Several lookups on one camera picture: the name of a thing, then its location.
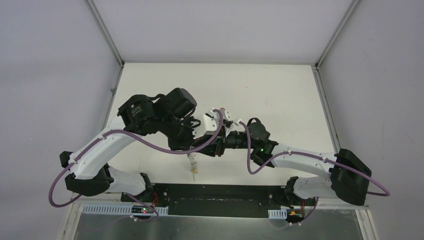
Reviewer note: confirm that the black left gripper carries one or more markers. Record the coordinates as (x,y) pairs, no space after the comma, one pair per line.
(185,144)

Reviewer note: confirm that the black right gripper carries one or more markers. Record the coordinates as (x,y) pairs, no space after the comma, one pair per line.
(216,147)

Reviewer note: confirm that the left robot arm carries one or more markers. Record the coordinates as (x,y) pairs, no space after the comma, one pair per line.
(89,171)

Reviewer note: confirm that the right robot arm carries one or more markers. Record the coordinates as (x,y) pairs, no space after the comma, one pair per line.
(340,174)

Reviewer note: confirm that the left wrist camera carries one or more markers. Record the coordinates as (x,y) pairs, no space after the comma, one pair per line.
(209,124)

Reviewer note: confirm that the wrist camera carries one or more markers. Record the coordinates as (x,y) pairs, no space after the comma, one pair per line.
(209,124)
(229,119)

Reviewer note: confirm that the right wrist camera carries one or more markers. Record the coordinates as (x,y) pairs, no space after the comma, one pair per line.
(229,119)

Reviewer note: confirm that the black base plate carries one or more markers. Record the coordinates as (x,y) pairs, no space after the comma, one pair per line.
(208,200)

